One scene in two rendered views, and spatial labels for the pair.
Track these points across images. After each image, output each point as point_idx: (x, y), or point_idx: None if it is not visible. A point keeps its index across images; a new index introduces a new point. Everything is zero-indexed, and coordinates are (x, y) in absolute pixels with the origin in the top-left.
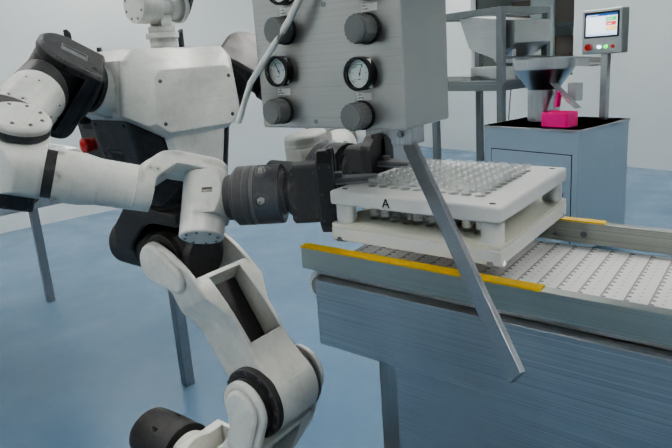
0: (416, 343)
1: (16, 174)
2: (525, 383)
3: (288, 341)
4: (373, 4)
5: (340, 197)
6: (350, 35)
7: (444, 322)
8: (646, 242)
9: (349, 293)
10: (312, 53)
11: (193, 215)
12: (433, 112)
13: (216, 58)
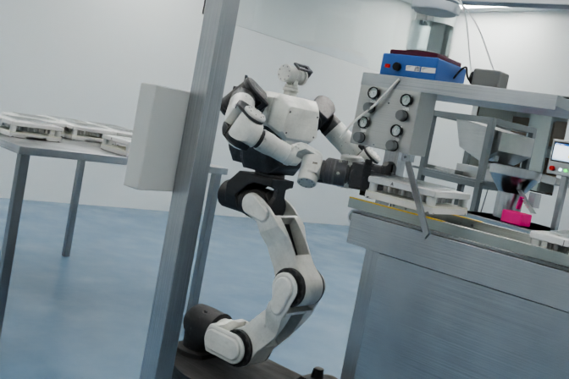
0: (391, 242)
1: (251, 134)
2: (430, 258)
3: (312, 263)
4: (407, 108)
5: (372, 178)
6: (397, 117)
7: (405, 233)
8: (495, 232)
9: (367, 219)
10: (379, 118)
11: (307, 172)
12: (419, 151)
13: (313, 107)
